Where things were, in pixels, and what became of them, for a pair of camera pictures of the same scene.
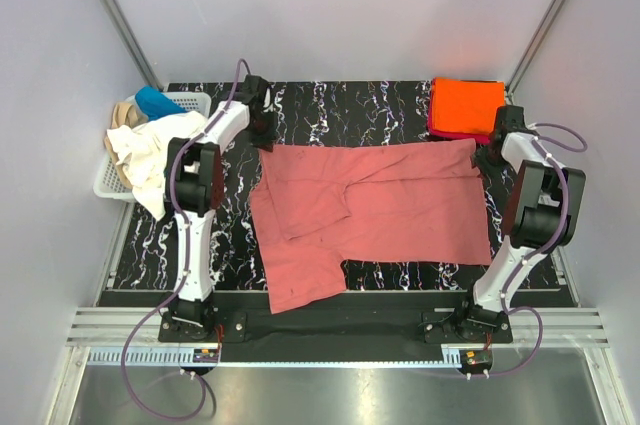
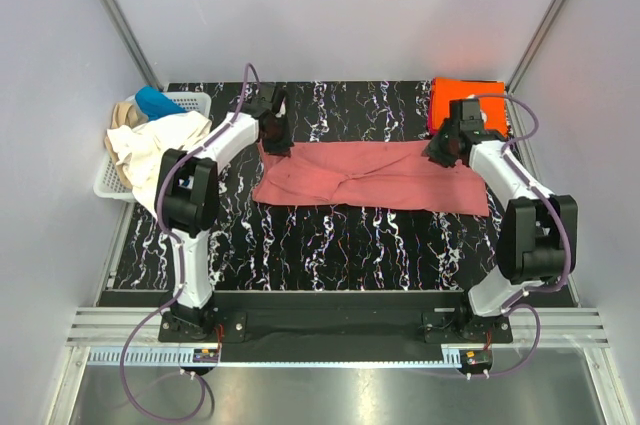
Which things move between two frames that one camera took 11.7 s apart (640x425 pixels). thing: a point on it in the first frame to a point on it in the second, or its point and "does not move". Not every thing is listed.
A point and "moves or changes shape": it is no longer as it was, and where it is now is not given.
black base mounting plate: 358,328 does not move
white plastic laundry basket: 106,185 does not move
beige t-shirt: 124,114 does not move
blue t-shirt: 155,103 does not move
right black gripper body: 493,159 to 438,148
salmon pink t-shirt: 315,208 moves or changes shape
